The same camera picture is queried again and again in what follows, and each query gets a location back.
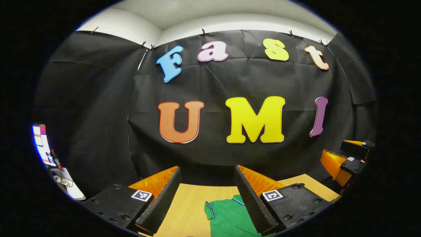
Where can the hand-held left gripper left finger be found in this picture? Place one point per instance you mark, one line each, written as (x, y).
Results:
(164, 200)

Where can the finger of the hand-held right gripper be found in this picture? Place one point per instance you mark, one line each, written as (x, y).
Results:
(353, 166)
(357, 149)

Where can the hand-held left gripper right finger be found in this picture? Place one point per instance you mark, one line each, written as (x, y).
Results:
(250, 200)

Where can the green T-shirt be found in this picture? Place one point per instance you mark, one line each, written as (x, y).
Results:
(227, 217)

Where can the white box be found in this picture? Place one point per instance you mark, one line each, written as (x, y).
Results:
(73, 187)

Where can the black backdrop cloth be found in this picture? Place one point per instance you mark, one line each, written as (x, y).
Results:
(230, 82)

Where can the white red printed panel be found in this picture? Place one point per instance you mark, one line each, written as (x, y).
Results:
(41, 141)

